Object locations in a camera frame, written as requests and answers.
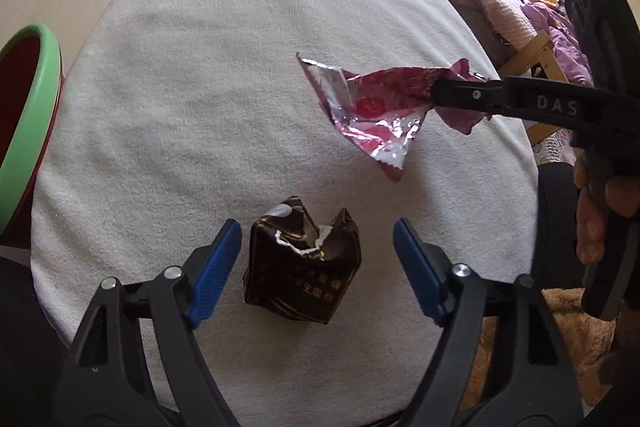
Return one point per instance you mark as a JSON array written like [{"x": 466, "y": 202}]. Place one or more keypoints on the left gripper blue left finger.
[{"x": 106, "y": 381}]

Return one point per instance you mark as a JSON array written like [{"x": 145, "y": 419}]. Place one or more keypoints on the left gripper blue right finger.
[{"x": 530, "y": 379}]

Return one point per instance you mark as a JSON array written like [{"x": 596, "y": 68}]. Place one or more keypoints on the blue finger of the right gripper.
[{"x": 478, "y": 96}]

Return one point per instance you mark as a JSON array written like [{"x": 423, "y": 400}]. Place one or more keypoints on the magenta foil wrapper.
[{"x": 383, "y": 111}]

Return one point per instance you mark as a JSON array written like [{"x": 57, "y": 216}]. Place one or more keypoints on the dark brown snack wrapper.
[{"x": 297, "y": 269}]

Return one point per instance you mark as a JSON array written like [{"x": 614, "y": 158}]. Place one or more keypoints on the green red trash bin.
[{"x": 31, "y": 85}]

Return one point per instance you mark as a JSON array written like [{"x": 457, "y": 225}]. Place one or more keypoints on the person's right hand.
[{"x": 621, "y": 195}]

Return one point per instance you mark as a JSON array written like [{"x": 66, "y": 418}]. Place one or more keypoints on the purple blanket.
[{"x": 566, "y": 48}]

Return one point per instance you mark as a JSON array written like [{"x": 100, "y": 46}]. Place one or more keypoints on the floral chair cushion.
[{"x": 556, "y": 149}]

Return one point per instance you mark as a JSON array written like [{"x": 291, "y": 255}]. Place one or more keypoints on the wooden chair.
[{"x": 539, "y": 51}]

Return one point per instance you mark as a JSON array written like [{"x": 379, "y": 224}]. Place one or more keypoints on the white table cloth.
[{"x": 178, "y": 115}]

